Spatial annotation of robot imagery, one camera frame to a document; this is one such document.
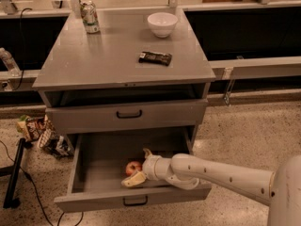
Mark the grey drawer cabinet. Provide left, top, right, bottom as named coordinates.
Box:
left=34, top=8, right=214, bottom=139

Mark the dark snack bar wrapper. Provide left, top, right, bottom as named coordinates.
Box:
left=138, top=51, right=172, bottom=66

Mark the open grey middle drawer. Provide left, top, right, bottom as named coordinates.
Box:
left=55, top=127, right=212, bottom=213

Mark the black stand leg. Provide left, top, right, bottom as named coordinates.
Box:
left=0, top=138, right=25, bottom=208

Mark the grey metal rail frame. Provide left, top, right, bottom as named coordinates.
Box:
left=0, top=0, right=301, bottom=106

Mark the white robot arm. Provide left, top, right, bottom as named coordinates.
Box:
left=121, top=149, right=301, bottom=226

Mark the black hanging cable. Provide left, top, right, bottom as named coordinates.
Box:
left=12, top=7, right=34, bottom=91

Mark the clear plastic water bottle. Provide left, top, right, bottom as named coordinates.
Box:
left=0, top=48, right=21, bottom=77

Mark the dark patterned chip bag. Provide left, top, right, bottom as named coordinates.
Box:
left=37, top=129, right=73, bottom=157

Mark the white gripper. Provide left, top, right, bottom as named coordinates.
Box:
left=121, top=148, right=162, bottom=187

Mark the closed grey upper drawer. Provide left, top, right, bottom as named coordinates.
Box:
left=46, top=99, right=208, bottom=134

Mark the green soda can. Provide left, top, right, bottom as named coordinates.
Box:
left=80, top=1, right=100, bottom=34

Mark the black floor cable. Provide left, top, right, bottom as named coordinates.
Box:
left=0, top=139, right=85, bottom=226

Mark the white bowl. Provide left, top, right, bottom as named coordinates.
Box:
left=147, top=12, right=178, bottom=38

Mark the brown chip bag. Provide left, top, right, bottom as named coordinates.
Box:
left=16, top=115, right=50, bottom=142

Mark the red apple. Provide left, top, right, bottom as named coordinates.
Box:
left=125, top=161, right=142, bottom=176

